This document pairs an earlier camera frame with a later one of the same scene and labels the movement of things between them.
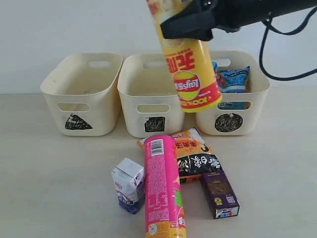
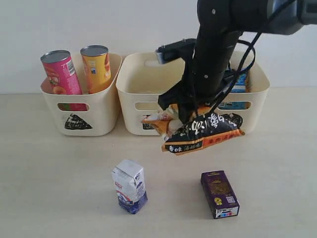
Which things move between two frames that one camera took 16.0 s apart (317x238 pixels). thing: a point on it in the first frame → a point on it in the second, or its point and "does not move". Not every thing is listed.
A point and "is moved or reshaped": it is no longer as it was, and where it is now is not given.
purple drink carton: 222,199 does not move
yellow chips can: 193,63 is moved or reshaped
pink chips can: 164,206 → 61,73
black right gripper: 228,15 → 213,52
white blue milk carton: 129,178 does not move
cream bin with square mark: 150,99 does not move
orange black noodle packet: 195,156 → 205,125
